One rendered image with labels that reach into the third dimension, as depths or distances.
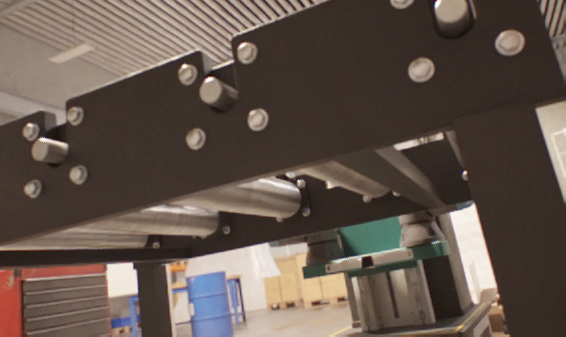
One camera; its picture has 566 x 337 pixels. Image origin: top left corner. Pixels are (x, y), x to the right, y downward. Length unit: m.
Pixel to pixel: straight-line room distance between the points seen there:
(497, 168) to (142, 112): 0.47
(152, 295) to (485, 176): 1.49
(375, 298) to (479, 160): 1.98
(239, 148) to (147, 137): 0.15
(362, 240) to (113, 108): 1.78
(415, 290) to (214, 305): 4.84
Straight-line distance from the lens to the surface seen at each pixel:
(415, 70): 0.55
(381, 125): 0.55
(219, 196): 1.09
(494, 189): 0.50
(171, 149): 0.67
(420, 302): 2.35
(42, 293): 3.39
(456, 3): 0.55
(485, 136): 0.51
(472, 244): 4.75
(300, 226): 1.57
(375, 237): 2.34
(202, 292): 6.92
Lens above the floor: 0.62
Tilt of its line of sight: 15 degrees up
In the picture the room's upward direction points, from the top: 10 degrees counter-clockwise
